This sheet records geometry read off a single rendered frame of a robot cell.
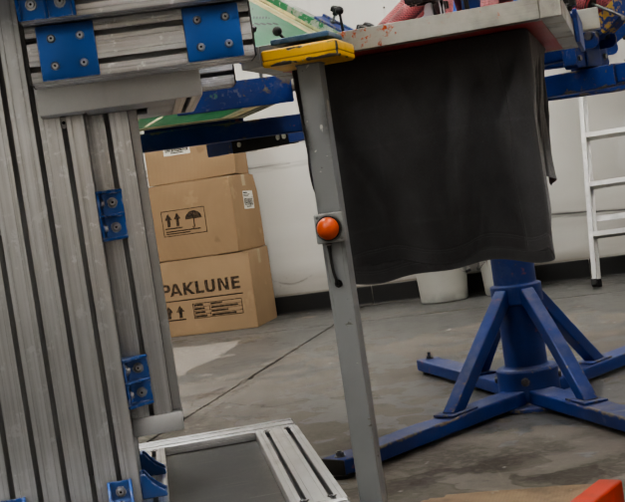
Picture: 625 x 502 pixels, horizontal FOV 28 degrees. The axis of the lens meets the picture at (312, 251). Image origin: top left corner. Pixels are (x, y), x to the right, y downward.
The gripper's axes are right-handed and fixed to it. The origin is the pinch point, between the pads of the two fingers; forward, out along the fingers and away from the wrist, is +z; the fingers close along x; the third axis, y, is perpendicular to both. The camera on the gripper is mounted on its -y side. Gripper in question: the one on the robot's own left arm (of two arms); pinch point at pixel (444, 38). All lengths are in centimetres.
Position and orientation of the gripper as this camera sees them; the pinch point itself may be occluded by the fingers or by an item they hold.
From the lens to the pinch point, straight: 285.8
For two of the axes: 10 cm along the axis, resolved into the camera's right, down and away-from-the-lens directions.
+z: 1.6, 9.9, 0.6
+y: -9.6, 1.4, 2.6
